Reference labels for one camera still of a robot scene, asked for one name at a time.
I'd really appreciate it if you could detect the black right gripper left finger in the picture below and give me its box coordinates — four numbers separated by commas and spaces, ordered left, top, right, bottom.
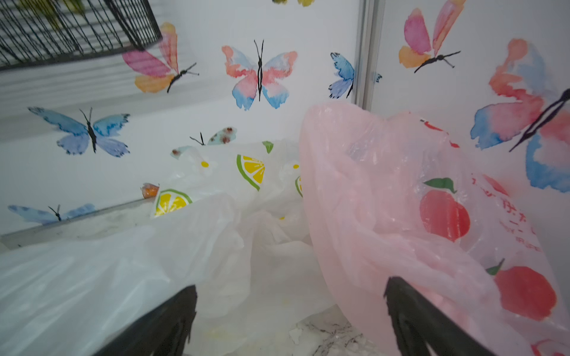
95, 286, 197, 356

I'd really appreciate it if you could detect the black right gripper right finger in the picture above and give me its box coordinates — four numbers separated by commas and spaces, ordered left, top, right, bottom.
384, 277, 493, 356

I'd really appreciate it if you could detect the white cartoon print plastic bag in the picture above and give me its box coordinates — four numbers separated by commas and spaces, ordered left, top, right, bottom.
1, 194, 333, 355

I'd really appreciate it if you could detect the pink apple print plastic bag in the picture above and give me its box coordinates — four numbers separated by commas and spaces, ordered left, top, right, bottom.
299, 102, 569, 355

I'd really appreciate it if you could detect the white lemon print plastic bag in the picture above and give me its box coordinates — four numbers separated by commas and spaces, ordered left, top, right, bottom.
151, 139, 309, 243

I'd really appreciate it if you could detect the black wire mesh basket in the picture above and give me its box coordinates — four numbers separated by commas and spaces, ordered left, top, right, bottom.
1, 0, 162, 71

